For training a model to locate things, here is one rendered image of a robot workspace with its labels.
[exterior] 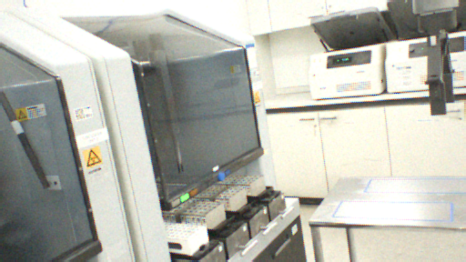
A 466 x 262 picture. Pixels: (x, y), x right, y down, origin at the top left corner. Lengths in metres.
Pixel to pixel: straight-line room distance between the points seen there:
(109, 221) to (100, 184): 0.10
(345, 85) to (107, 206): 2.57
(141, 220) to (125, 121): 0.28
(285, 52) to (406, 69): 1.37
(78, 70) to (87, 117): 0.12
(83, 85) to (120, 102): 0.12
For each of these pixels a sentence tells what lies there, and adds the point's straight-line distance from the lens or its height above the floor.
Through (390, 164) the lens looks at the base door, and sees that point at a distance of 3.54.
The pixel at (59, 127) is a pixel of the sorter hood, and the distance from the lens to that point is 1.09.
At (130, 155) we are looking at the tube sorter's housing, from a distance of 1.25.
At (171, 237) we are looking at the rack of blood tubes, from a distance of 1.42.
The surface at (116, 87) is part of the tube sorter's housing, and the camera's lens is 1.23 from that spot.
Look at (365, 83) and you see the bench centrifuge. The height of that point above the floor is 1.00.
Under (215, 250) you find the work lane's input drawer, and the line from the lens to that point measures 1.43.
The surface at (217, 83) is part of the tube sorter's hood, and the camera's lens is 1.57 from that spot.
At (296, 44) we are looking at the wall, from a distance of 4.28.
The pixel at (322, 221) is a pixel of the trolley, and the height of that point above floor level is 0.82.
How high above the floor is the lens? 1.39
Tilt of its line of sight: 10 degrees down
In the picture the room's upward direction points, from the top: 10 degrees counter-clockwise
